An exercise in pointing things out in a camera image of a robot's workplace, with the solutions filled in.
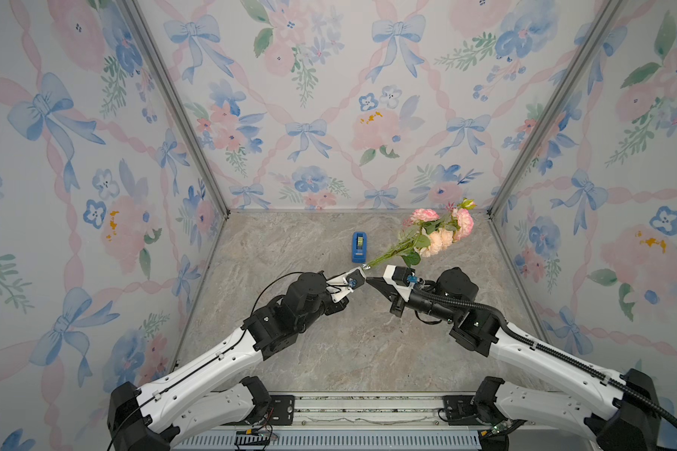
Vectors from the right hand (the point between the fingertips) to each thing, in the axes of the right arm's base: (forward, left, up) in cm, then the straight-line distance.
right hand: (371, 276), depth 66 cm
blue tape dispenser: (+30, +1, -27) cm, 40 cm away
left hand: (+4, +7, -4) cm, 9 cm away
